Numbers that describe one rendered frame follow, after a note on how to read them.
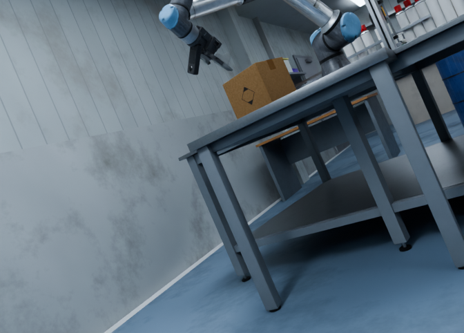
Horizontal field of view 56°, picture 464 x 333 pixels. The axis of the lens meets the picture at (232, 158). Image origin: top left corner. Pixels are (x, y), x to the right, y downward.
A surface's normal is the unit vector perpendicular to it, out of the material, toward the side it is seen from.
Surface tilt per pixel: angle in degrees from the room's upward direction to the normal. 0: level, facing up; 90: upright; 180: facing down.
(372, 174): 90
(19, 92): 90
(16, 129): 90
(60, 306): 90
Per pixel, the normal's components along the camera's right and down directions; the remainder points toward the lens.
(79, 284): 0.80, -0.36
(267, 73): 0.61, -0.27
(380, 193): -0.58, 0.25
